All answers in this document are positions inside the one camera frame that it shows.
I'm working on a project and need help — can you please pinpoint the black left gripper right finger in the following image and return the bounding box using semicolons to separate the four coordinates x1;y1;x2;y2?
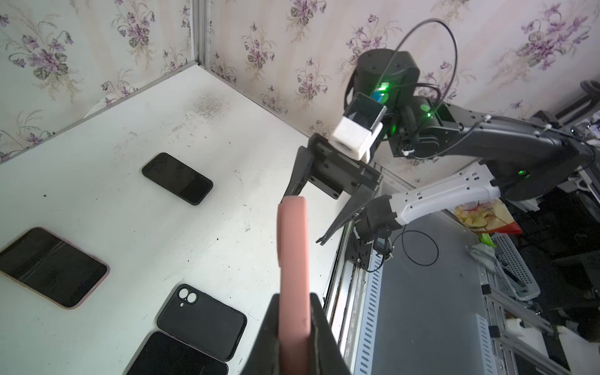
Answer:
309;293;351;375

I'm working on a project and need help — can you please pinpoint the snack bag outside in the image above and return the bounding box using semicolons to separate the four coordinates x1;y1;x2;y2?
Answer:
452;199;522;234

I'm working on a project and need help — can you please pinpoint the aluminium rail front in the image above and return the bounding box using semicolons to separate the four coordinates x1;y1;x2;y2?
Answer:
324;223;366;373

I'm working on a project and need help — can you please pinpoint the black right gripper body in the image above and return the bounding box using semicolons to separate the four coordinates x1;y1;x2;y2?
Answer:
307;133;382;199

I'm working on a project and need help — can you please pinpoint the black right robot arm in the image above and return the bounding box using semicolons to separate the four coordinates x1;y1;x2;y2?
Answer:
285;49;599;242

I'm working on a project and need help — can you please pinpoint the white vent grille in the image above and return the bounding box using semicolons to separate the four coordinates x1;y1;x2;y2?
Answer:
353;251;384;375

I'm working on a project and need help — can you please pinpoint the black phone case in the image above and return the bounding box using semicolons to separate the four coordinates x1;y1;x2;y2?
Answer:
157;284;248;362

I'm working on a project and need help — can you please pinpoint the aluminium frame post back right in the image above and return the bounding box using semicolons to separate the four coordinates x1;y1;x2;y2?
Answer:
190;0;211;69

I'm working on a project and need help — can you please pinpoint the black phone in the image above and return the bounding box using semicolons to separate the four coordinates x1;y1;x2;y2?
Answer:
142;152;214;206
126;331;229;375

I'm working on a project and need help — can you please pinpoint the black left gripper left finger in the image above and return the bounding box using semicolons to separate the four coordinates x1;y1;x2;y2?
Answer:
241;294;281;375

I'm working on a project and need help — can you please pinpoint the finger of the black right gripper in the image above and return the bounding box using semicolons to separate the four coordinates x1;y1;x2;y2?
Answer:
284;146;314;197
317;185;377;245

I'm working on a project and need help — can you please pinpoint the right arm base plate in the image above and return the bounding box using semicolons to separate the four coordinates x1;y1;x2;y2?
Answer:
344;223;393;273

